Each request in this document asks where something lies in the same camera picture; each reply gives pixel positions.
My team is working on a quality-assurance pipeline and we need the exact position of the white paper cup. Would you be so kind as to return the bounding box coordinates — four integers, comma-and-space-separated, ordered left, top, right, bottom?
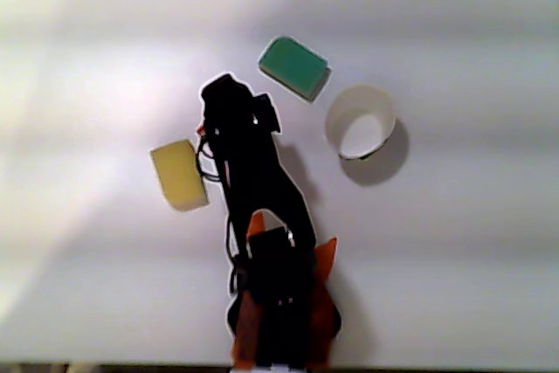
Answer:
324, 84, 397, 161

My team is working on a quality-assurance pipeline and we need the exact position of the green sponge block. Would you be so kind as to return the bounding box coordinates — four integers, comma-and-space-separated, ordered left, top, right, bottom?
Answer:
257, 35, 332, 104

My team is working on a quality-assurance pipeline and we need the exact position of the yellow sponge block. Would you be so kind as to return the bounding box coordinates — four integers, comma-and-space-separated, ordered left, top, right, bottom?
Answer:
148, 139, 210, 213

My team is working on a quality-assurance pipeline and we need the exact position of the black looped cable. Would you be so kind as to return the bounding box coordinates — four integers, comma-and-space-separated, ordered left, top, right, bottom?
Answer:
194, 136, 229, 187

